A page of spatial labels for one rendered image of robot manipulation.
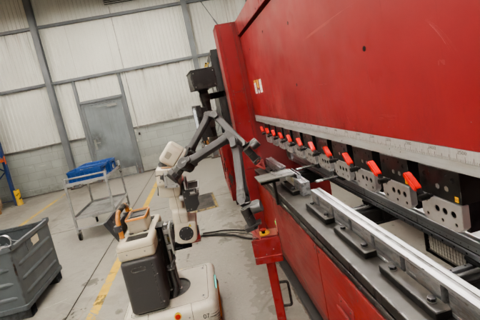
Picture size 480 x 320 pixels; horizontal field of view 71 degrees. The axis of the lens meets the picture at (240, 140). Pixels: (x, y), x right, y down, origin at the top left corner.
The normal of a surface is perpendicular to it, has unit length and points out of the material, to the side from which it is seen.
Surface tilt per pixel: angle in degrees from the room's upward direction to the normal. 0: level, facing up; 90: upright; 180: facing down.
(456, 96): 90
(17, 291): 90
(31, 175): 90
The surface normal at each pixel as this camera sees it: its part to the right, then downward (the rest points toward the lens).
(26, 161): 0.13, 0.11
